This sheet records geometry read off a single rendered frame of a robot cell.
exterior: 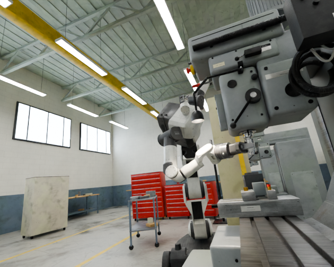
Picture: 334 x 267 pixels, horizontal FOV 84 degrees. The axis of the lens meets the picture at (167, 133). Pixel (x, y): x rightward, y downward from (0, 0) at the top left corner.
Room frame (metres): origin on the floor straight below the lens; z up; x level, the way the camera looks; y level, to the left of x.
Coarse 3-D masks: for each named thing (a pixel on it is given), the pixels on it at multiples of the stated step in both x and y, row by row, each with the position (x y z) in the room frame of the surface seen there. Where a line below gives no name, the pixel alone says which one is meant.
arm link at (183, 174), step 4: (188, 164) 1.12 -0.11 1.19; (192, 164) 1.10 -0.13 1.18; (196, 164) 1.10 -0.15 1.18; (184, 168) 1.12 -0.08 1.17; (188, 168) 1.11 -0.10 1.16; (192, 168) 1.10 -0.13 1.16; (196, 168) 1.11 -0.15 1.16; (180, 172) 1.13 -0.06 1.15; (184, 172) 1.11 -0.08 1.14; (188, 172) 1.11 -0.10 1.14; (192, 172) 1.12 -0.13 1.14; (176, 176) 1.12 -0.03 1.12; (180, 176) 1.12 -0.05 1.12; (184, 176) 1.13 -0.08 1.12; (188, 176) 1.13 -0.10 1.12; (176, 180) 1.14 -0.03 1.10; (180, 180) 1.14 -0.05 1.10
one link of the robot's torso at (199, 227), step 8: (184, 192) 1.59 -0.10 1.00; (184, 200) 1.62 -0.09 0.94; (192, 200) 1.60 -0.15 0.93; (200, 200) 1.59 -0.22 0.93; (208, 200) 1.60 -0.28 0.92; (192, 208) 1.65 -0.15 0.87; (200, 208) 1.64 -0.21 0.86; (192, 216) 1.62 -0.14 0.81; (200, 216) 1.68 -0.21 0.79; (192, 224) 1.70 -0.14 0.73; (200, 224) 1.65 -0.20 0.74; (208, 224) 1.69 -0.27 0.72; (192, 232) 1.68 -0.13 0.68; (200, 232) 1.67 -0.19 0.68; (208, 232) 1.67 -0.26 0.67
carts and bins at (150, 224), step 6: (150, 192) 4.07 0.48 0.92; (132, 198) 3.77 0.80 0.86; (138, 198) 3.78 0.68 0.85; (144, 198) 3.80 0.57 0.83; (150, 198) 3.71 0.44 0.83; (156, 198) 4.42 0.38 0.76; (156, 204) 4.42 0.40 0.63; (138, 222) 4.33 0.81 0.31; (144, 222) 4.27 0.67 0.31; (150, 222) 3.88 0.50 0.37; (156, 222) 3.87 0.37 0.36; (132, 228) 3.84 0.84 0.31; (138, 228) 3.78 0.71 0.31; (144, 228) 3.73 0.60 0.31; (150, 228) 3.69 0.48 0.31; (156, 228) 3.66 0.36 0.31; (138, 234) 4.42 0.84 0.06; (156, 234) 3.66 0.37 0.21; (156, 240) 3.66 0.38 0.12; (132, 246) 3.66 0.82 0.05; (156, 246) 3.66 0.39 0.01
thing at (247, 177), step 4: (252, 172) 1.35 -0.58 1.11; (256, 172) 1.36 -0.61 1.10; (244, 176) 1.36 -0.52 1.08; (248, 176) 1.35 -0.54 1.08; (252, 176) 1.34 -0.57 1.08; (256, 176) 1.33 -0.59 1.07; (260, 176) 1.33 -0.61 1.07; (244, 180) 1.39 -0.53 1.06; (248, 180) 1.35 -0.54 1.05; (252, 180) 1.34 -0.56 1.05; (256, 180) 1.34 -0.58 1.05; (260, 180) 1.33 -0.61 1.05; (244, 184) 1.49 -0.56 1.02; (248, 184) 1.35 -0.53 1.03; (248, 188) 1.35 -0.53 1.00; (252, 188) 1.35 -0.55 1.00; (256, 196) 1.34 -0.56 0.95; (260, 196) 1.33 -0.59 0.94; (264, 196) 1.33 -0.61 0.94
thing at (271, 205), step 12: (228, 204) 0.95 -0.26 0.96; (240, 204) 0.93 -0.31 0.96; (252, 204) 0.92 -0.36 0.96; (264, 204) 0.90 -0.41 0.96; (276, 204) 0.88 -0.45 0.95; (288, 204) 0.87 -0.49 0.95; (300, 204) 0.85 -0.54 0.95; (228, 216) 0.95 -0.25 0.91; (240, 216) 0.94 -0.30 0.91; (252, 216) 0.92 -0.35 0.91; (264, 216) 0.90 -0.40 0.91
